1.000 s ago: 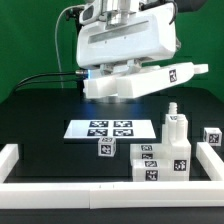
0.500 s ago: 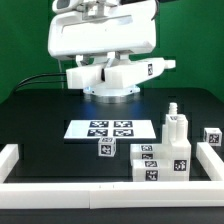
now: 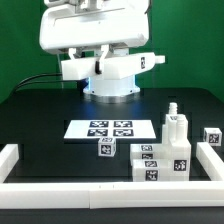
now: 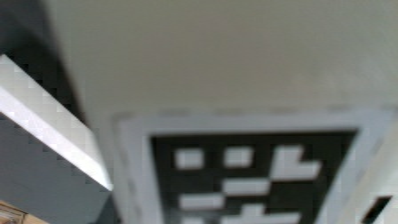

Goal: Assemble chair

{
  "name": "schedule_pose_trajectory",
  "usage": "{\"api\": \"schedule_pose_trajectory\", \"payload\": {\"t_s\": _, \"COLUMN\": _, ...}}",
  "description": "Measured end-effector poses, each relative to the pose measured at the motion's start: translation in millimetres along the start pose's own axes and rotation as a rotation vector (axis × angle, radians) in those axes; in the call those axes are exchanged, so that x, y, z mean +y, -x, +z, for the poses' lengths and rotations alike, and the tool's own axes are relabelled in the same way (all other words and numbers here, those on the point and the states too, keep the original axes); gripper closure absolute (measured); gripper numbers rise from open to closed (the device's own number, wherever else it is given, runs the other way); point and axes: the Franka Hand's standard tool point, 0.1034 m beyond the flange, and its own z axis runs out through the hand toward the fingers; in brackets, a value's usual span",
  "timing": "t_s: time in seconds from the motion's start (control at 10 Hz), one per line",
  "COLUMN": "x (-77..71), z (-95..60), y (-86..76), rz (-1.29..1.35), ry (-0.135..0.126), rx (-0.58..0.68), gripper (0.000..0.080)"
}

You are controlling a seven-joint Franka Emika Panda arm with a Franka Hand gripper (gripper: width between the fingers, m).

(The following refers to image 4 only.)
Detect white chair back frame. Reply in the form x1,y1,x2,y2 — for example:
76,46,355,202
42,0,398,224

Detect white front barrier rail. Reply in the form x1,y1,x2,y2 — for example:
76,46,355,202
0,55,112,190

